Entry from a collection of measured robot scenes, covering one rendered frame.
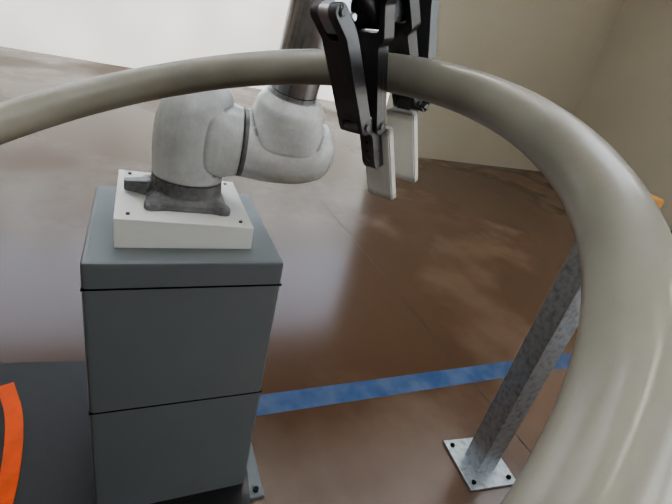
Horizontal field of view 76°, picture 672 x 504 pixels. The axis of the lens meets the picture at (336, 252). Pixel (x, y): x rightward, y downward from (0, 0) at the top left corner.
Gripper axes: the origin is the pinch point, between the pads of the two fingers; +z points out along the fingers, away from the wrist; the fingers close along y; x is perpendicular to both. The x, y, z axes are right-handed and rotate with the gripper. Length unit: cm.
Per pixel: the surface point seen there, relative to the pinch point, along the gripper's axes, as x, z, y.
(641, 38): -113, 172, -677
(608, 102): -124, 248, -647
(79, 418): -99, 99, 41
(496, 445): 1, 132, -49
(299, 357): -82, 133, -33
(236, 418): -48, 85, 11
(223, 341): -48, 58, 6
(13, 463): -94, 92, 59
